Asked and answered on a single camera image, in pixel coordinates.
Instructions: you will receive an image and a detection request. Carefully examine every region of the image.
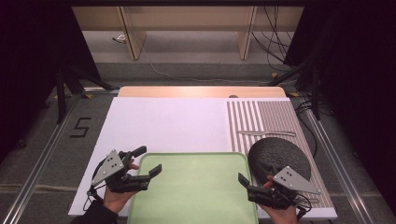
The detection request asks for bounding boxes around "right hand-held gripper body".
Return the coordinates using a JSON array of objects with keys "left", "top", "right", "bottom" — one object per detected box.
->
[{"left": 247, "top": 165, "right": 321, "bottom": 210}]

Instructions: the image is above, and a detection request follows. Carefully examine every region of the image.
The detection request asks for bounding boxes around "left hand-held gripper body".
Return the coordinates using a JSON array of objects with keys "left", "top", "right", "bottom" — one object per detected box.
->
[{"left": 91, "top": 148, "right": 151, "bottom": 194}]

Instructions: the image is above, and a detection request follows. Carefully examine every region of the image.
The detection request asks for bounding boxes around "black textured plate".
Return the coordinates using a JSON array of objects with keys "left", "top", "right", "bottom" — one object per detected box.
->
[{"left": 247, "top": 137, "right": 312, "bottom": 185}]

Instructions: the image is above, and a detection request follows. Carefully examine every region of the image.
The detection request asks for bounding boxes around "silver table knife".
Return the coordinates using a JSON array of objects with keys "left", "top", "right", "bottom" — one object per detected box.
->
[{"left": 236, "top": 130, "right": 297, "bottom": 138}]

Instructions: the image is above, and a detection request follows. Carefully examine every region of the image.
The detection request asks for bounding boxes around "green plastic tray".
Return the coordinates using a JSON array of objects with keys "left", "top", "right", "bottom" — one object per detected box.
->
[{"left": 126, "top": 151, "right": 260, "bottom": 224}]

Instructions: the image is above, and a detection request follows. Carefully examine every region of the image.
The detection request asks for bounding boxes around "person's left hand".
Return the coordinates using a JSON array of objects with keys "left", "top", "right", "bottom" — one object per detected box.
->
[{"left": 102, "top": 159, "right": 140, "bottom": 215}]

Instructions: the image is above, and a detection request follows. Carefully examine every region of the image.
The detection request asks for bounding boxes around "person's right hand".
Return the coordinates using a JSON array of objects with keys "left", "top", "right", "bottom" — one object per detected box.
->
[{"left": 259, "top": 175, "right": 300, "bottom": 224}]

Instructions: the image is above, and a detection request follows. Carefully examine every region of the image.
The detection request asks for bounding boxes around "white board sheet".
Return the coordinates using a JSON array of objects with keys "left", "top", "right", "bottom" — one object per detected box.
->
[{"left": 67, "top": 96, "right": 339, "bottom": 220}]

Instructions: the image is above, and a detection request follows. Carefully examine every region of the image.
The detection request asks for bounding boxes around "striped beige placemat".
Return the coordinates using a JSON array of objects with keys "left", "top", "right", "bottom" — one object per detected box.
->
[{"left": 226, "top": 100, "right": 334, "bottom": 209}]

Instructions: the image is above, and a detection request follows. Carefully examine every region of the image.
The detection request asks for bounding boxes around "black metal stand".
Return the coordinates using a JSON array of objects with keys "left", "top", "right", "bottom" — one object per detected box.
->
[
  {"left": 266, "top": 59, "right": 322, "bottom": 121},
  {"left": 55, "top": 64, "right": 120, "bottom": 125}
]

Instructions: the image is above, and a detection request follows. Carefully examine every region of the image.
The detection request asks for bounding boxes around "beige wooden desk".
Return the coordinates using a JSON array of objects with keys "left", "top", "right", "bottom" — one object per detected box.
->
[{"left": 71, "top": 6, "right": 304, "bottom": 62}]

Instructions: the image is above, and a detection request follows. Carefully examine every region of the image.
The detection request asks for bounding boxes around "black curtain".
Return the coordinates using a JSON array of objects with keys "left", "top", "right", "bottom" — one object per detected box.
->
[
  {"left": 283, "top": 0, "right": 396, "bottom": 206},
  {"left": 0, "top": 0, "right": 102, "bottom": 157}
]

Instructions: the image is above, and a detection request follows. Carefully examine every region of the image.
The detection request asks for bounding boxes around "left hand-held gripper cable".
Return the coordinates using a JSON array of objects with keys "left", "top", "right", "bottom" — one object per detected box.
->
[{"left": 82, "top": 183, "right": 106, "bottom": 213}]

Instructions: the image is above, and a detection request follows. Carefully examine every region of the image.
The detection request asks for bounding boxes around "hand-held gripper cable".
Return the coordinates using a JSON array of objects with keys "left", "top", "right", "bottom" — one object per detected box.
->
[
  {"left": 82, "top": 183, "right": 106, "bottom": 213},
  {"left": 293, "top": 192, "right": 313, "bottom": 220}
]

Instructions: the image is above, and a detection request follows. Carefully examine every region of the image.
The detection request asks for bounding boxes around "right hand-held gripper cable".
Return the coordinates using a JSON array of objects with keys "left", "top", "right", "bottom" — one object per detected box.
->
[{"left": 293, "top": 192, "right": 313, "bottom": 220}]

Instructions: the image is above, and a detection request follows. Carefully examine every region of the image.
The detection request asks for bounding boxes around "black cable beside table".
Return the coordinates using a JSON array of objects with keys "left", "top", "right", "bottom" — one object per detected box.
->
[{"left": 293, "top": 99, "right": 319, "bottom": 158}]

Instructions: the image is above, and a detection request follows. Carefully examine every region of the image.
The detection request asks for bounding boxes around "short aluminium floor rail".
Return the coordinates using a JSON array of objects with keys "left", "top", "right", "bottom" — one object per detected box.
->
[{"left": 81, "top": 87, "right": 120, "bottom": 95}]

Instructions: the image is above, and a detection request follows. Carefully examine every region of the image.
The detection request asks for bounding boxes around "black power cable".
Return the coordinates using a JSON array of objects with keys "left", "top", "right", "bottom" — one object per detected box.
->
[
  {"left": 262, "top": 6, "right": 295, "bottom": 73},
  {"left": 251, "top": 31, "right": 290, "bottom": 68}
]

